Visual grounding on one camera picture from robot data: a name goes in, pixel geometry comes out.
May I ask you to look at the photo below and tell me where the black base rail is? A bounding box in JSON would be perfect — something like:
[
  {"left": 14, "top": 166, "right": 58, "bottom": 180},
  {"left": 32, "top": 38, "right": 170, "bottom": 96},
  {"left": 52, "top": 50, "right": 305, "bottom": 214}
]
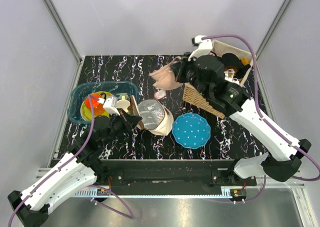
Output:
[{"left": 103, "top": 159, "right": 257, "bottom": 197}]

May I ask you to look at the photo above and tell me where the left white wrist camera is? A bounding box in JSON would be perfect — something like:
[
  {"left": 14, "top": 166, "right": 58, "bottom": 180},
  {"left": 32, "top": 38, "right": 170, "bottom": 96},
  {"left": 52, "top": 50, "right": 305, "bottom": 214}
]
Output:
[{"left": 98, "top": 96, "right": 120, "bottom": 116}]

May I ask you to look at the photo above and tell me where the yellow-green plate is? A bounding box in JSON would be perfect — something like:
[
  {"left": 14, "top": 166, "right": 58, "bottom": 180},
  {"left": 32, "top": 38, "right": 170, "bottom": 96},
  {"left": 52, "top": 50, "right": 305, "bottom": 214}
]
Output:
[{"left": 80, "top": 91, "right": 113, "bottom": 121}]

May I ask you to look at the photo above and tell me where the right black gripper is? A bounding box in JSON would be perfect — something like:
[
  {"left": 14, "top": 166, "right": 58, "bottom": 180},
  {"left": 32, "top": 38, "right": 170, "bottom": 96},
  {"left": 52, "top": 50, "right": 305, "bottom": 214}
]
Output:
[{"left": 171, "top": 51, "right": 210, "bottom": 99}]

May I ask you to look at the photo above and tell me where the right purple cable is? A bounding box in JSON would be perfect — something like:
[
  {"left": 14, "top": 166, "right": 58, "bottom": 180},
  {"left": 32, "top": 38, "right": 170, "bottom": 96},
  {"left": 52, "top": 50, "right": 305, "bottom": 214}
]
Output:
[{"left": 201, "top": 33, "right": 320, "bottom": 205}]

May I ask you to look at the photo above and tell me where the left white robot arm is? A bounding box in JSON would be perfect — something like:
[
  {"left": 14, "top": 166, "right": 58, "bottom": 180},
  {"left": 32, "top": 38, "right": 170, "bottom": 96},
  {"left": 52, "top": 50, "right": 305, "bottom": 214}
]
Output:
[{"left": 7, "top": 109, "right": 142, "bottom": 227}]

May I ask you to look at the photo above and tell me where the purple cable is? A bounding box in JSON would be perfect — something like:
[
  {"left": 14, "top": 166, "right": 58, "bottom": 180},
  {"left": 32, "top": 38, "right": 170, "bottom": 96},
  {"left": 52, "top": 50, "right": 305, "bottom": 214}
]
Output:
[
  {"left": 201, "top": 33, "right": 320, "bottom": 205},
  {"left": 7, "top": 93, "right": 135, "bottom": 227}
]

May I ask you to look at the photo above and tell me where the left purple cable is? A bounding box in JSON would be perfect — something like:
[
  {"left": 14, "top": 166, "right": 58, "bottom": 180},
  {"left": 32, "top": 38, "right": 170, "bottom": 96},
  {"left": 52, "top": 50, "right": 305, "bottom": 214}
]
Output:
[{"left": 7, "top": 93, "right": 135, "bottom": 227}]

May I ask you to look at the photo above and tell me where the black garment in basket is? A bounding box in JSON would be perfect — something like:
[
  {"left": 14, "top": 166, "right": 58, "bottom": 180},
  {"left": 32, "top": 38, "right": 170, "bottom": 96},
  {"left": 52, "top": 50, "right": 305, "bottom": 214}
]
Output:
[{"left": 209, "top": 51, "right": 251, "bottom": 81}]

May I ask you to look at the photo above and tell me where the pink beige bra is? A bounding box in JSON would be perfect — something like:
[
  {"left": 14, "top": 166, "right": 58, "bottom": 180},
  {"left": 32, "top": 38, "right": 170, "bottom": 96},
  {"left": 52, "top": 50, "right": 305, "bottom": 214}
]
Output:
[{"left": 148, "top": 56, "right": 183, "bottom": 100}]

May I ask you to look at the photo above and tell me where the blue polka dot plate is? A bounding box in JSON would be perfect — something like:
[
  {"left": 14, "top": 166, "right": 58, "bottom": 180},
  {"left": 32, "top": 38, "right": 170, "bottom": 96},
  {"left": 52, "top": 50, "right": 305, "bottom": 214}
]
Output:
[{"left": 171, "top": 113, "right": 211, "bottom": 150}]

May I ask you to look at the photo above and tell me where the cream round laundry bag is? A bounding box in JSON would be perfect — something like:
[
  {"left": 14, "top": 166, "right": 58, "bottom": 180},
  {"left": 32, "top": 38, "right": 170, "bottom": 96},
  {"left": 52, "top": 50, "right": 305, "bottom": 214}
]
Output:
[{"left": 128, "top": 95, "right": 174, "bottom": 136}]

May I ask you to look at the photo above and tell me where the teal plastic tub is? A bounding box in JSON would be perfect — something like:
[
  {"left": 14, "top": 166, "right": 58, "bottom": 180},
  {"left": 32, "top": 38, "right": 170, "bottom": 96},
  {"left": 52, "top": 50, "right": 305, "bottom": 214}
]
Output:
[{"left": 67, "top": 81, "right": 140, "bottom": 125}]

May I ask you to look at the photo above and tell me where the orange mug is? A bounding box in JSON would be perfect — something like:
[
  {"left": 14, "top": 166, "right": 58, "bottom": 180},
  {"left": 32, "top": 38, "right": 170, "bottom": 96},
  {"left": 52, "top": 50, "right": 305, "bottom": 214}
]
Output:
[{"left": 84, "top": 93, "right": 105, "bottom": 116}]

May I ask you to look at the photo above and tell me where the white bra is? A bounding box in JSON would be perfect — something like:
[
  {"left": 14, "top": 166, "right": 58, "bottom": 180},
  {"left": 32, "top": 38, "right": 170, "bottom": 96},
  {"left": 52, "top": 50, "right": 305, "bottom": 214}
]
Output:
[{"left": 224, "top": 68, "right": 241, "bottom": 85}]

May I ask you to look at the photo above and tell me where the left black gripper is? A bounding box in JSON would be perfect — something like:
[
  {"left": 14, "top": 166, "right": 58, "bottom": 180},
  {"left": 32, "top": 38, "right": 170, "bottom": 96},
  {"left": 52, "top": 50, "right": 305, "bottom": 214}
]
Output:
[{"left": 100, "top": 108, "right": 143, "bottom": 148}]

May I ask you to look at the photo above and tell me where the mustard yellow garment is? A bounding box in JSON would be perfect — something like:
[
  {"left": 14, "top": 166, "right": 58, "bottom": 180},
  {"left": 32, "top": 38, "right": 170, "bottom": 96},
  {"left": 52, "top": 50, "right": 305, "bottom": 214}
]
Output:
[{"left": 240, "top": 57, "right": 251, "bottom": 66}]

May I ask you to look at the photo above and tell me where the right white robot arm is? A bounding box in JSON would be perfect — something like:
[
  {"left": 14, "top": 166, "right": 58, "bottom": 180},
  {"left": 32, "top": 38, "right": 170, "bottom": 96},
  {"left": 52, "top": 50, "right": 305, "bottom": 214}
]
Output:
[{"left": 171, "top": 54, "right": 311, "bottom": 186}]

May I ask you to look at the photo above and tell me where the wicker basket with liner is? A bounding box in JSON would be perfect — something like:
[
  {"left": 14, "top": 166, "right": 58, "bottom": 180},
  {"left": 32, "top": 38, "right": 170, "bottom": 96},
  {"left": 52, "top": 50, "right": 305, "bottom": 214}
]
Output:
[{"left": 183, "top": 38, "right": 255, "bottom": 119}]

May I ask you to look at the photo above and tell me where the cream ceramic cup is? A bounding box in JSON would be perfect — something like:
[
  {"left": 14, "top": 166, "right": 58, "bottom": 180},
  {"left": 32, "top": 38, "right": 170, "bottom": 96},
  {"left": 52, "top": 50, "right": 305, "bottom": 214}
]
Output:
[{"left": 116, "top": 99, "right": 131, "bottom": 113}]

